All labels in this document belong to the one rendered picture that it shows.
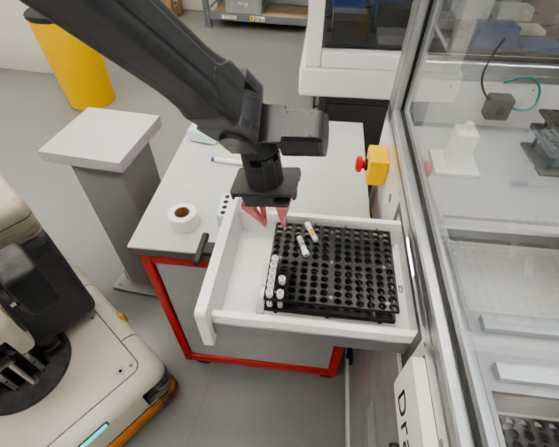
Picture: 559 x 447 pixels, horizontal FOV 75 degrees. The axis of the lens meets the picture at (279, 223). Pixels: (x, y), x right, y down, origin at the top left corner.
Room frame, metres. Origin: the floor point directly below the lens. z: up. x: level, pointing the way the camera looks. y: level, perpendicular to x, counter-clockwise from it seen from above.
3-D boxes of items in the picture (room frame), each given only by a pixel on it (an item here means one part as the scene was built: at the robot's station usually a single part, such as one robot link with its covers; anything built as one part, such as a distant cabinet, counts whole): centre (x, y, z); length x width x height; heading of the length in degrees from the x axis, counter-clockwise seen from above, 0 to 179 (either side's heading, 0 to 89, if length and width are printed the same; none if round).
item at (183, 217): (0.62, 0.24, 0.78); 0.07 x 0.07 x 0.04
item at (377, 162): (0.71, -0.23, 0.88); 0.07 x 0.05 x 0.07; 173
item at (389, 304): (0.40, -0.09, 0.87); 0.22 x 0.18 x 0.06; 83
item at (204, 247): (0.42, 0.13, 0.91); 0.07 x 0.04 x 0.01; 173
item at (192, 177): (0.82, 0.04, 0.38); 0.62 x 0.58 x 0.76; 173
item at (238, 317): (0.39, -0.10, 0.86); 0.40 x 0.26 x 0.06; 83
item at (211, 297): (0.42, 0.11, 0.87); 0.29 x 0.02 x 0.11; 173
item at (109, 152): (1.04, 0.59, 0.38); 0.30 x 0.30 x 0.76; 78
